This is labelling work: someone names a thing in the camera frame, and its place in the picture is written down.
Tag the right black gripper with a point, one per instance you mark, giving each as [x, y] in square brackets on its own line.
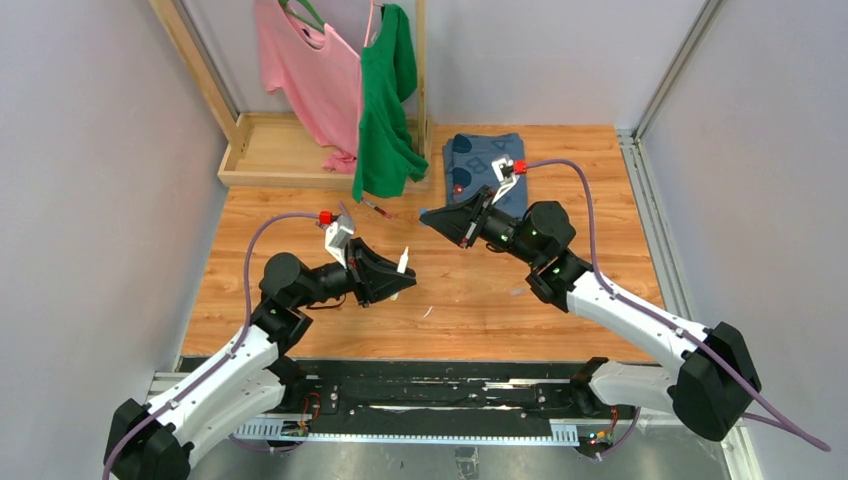
[474, 221]

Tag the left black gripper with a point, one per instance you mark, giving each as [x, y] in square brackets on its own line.
[358, 273]

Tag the white pen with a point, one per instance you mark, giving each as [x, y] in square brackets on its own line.
[401, 268]

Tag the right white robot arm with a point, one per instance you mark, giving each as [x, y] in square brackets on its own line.
[705, 376]

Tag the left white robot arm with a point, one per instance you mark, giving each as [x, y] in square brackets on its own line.
[166, 436]

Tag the red pen near rack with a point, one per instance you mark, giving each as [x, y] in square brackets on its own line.
[376, 208]

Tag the folded blue t-shirt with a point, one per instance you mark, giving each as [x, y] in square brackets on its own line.
[468, 162]

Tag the green t-shirt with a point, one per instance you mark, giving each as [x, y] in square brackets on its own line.
[386, 160]

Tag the wooden clothes rack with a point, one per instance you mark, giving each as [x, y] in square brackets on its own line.
[275, 149]

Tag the pink t-shirt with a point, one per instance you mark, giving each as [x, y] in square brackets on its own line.
[319, 74]

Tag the green clothes hanger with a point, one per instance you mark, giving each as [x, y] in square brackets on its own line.
[305, 12]

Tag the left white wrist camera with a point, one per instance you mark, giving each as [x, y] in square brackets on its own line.
[337, 236]

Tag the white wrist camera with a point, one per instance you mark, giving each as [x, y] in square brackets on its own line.
[337, 236]
[504, 168]

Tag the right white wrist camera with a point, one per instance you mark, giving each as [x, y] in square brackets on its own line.
[504, 168]

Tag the aluminium frame rail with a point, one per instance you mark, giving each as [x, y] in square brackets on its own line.
[592, 443]

